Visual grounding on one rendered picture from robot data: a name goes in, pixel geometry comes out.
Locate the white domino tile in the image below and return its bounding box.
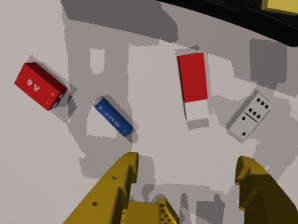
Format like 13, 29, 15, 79
227, 92, 273, 140

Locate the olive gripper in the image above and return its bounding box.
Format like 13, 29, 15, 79
63, 152, 298, 224

